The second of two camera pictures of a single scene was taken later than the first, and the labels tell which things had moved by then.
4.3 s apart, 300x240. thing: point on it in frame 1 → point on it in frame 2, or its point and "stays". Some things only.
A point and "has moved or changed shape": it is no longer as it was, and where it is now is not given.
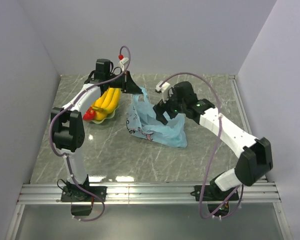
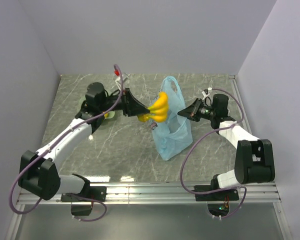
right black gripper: x=166 y=105 → x=191 y=112
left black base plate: x=73 y=194 stays
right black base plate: x=212 y=192 stays
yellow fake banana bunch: x=107 y=103 has moved or changed shape
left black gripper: x=129 y=85 → x=134 y=107
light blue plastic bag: x=141 y=120 has moved or changed shape
